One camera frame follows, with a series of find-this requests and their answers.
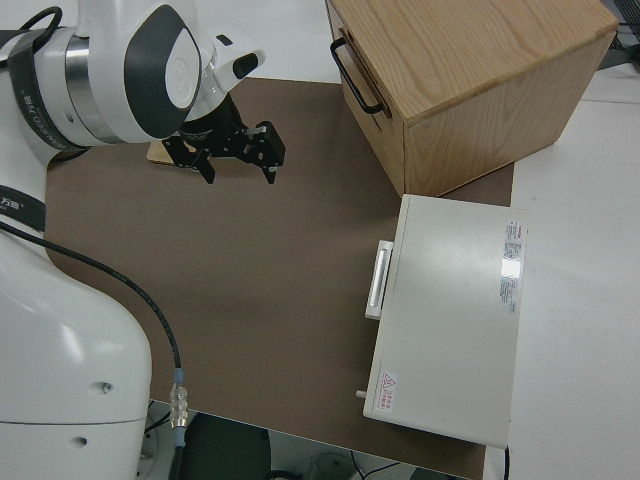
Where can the wooden drawer cabinet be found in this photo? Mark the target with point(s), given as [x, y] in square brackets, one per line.
[475, 65]

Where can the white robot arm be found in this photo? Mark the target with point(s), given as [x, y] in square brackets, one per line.
[50, 350]

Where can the brown table mat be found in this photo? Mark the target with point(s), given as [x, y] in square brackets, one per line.
[250, 260]

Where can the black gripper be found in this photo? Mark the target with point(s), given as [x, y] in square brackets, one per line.
[225, 140]

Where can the wooden mug tree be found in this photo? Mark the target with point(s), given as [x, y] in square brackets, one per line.
[157, 152]

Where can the white toaster oven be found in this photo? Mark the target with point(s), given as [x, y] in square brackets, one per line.
[450, 320]

